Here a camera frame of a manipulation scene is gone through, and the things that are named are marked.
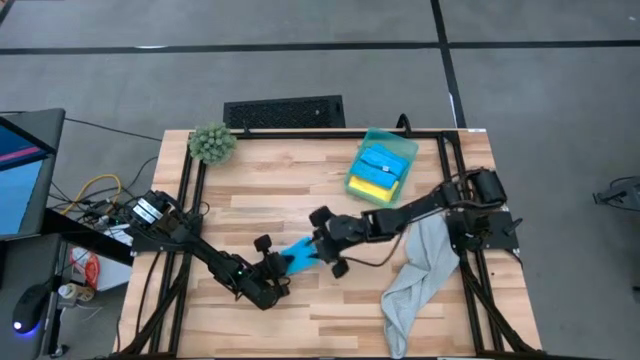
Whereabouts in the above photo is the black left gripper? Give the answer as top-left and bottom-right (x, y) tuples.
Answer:
(254, 233), (297, 297)

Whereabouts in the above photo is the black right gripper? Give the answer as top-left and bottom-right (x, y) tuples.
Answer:
(309, 205), (369, 280)

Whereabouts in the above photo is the blue microfiber towel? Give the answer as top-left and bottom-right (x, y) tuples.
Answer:
(349, 143), (410, 191)
(281, 236), (322, 277)

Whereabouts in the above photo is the yellow microfiber towel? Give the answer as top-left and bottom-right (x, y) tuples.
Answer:
(347, 174), (400, 204)

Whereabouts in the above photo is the grey waffle-weave towel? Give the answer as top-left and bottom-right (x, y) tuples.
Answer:
(380, 214), (461, 359)

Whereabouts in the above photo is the translucent green plastic bin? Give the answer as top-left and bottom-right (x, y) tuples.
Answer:
(343, 127), (420, 208)

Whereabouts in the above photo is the black floor vent grille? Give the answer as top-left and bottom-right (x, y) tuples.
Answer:
(223, 94), (346, 129)

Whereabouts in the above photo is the white storage box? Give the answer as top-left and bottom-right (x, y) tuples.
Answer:
(92, 222), (134, 292)

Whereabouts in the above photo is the red and white bag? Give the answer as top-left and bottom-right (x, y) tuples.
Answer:
(69, 247), (101, 291)

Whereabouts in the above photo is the beige tape roll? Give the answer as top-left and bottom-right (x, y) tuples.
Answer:
(57, 282), (96, 304)

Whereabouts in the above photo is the black computer mouse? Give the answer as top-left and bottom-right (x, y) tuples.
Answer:
(12, 283), (51, 337)

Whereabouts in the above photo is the dark grey desk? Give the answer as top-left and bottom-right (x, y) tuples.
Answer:
(0, 207), (134, 360)

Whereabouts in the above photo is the computer monitor with blue screen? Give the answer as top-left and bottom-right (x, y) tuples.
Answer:
(0, 108), (66, 241)

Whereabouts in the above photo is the black floor stand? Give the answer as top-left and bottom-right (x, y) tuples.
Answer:
(592, 174), (640, 211)

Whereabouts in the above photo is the black aluminium table frame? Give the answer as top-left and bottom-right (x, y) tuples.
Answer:
(114, 128), (546, 359)

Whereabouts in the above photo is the yellow cable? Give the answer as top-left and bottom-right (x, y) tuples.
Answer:
(62, 173), (123, 216)

